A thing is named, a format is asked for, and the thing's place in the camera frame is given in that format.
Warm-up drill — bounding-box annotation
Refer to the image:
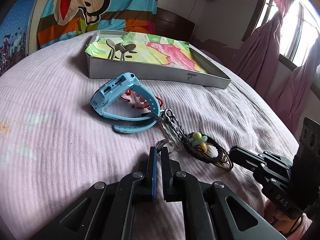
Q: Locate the white hair clip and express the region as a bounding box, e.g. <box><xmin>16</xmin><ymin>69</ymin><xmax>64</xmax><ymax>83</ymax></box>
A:
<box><xmin>156</xmin><ymin>121</ymin><xmax>184</xmax><ymax>153</ymax></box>

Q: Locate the silver finger ring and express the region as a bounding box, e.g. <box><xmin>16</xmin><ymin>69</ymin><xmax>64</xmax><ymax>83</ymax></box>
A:
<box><xmin>154</xmin><ymin>138</ymin><xmax>176</xmax><ymax>155</ymax></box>

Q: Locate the black braided hair tie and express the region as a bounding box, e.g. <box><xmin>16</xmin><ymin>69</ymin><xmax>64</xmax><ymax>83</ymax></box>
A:
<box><xmin>183</xmin><ymin>134</ymin><xmax>230</xmax><ymax>165</ymax></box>

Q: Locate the patterned metal hair clip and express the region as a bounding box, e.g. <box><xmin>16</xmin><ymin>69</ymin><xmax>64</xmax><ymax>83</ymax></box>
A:
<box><xmin>160</xmin><ymin>108</ymin><xmax>187</xmax><ymax>141</ymax></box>

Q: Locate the blue kids smartwatch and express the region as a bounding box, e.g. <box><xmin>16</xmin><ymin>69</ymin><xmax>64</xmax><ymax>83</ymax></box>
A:
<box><xmin>90</xmin><ymin>72</ymin><xmax>161</xmax><ymax>133</ymax></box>

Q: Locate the right hand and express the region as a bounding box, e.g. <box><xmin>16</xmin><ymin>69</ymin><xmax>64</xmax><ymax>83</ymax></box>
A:
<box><xmin>264</xmin><ymin>199</ymin><xmax>312</xmax><ymax>239</ymax></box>

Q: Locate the pink striped bed cover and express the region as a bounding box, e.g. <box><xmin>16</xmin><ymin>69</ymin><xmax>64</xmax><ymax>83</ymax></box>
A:
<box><xmin>1</xmin><ymin>33</ymin><xmax>298</xmax><ymax>239</ymax></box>

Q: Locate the pink window curtain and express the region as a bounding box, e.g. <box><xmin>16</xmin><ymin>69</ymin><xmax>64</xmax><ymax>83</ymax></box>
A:
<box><xmin>232</xmin><ymin>0</ymin><xmax>320</xmax><ymax>136</ymax></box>

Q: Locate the grey shallow cardboard box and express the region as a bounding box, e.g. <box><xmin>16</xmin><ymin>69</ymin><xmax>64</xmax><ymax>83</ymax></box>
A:
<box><xmin>85</xmin><ymin>30</ymin><xmax>231</xmax><ymax>89</ymax></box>

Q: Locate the colourful painted paper liner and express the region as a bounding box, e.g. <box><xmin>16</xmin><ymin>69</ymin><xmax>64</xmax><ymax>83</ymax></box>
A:
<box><xmin>85</xmin><ymin>32</ymin><xmax>206</xmax><ymax>73</ymax></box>

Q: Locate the beige hair clip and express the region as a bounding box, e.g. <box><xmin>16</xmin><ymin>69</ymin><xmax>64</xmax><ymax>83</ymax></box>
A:
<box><xmin>106</xmin><ymin>38</ymin><xmax>136</xmax><ymax>61</ymax></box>

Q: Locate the dark wooden headboard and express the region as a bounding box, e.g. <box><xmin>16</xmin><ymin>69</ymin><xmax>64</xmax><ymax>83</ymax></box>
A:
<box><xmin>155</xmin><ymin>8</ymin><xmax>195</xmax><ymax>42</ymax></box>

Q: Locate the striped monkey cartoon blanket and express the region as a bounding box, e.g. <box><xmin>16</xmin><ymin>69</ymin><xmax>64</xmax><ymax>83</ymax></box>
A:
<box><xmin>37</xmin><ymin>0</ymin><xmax>158</xmax><ymax>48</ymax></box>

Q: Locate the blue dotted fabric wardrobe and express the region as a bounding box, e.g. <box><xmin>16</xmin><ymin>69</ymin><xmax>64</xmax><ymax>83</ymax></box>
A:
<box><xmin>1</xmin><ymin>0</ymin><xmax>35</xmax><ymax>75</ymax></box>

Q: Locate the black right camera box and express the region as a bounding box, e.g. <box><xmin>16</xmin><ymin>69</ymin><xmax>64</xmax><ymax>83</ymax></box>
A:
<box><xmin>296</xmin><ymin>117</ymin><xmax>319</xmax><ymax>181</ymax></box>

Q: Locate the window with frame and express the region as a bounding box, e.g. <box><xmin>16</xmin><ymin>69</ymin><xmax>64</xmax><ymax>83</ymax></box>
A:
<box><xmin>254</xmin><ymin>0</ymin><xmax>318</xmax><ymax>70</ymax></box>

